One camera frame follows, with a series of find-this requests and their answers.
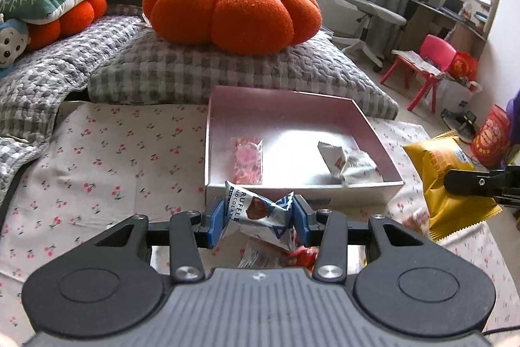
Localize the grey checked blanket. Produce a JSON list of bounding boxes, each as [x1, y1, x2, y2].
[[0, 3, 148, 205]]

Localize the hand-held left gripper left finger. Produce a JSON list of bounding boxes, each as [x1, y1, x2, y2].
[[91, 197, 227, 283]]

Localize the blue white chocolate packet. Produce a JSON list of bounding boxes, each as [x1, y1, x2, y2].
[[219, 180, 297, 250]]

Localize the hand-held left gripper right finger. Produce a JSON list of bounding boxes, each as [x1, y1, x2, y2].
[[292, 195, 428, 283]]

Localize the large yellow snack bag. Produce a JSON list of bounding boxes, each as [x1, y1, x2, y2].
[[402, 131, 503, 242]]

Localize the papers on chair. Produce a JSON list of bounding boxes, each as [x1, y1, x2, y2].
[[392, 49, 446, 78]]

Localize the cherry print cloth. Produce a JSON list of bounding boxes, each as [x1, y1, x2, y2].
[[0, 102, 520, 331]]

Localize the grey checked floor cushion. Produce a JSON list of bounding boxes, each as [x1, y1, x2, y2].
[[88, 28, 399, 120]]

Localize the grey office chair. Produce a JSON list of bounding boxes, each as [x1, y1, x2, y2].
[[333, 0, 407, 72]]

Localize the large orange pumpkin cushion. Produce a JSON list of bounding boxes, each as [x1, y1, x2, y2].
[[142, 0, 323, 55]]

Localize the dark wooden desk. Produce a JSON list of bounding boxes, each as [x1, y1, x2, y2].
[[405, 0, 488, 61]]

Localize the silver shallow box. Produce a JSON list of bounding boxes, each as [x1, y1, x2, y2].
[[204, 86, 404, 209]]

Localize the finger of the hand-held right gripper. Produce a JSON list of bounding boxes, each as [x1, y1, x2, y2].
[[444, 169, 504, 198]]

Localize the red snack bag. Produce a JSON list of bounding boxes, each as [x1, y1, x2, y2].
[[471, 104, 513, 169]]

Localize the clear packet with red pastry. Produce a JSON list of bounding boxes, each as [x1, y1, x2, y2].
[[239, 238, 294, 269]]

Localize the pink plastic chair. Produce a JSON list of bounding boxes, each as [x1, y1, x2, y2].
[[380, 34, 458, 114]]

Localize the blue monkey plush toy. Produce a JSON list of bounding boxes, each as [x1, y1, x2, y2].
[[0, 19, 32, 70]]

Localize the white plastic container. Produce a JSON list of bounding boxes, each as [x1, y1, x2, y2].
[[438, 79, 483, 117]]

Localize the pink snack packet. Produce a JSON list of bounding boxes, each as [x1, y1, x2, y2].
[[232, 137, 264, 185]]

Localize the crumpled white snack packet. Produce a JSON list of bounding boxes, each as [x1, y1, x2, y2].
[[340, 151, 383, 186]]

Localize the small orange pumpkin cushion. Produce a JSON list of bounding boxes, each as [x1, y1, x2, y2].
[[26, 0, 109, 51]]

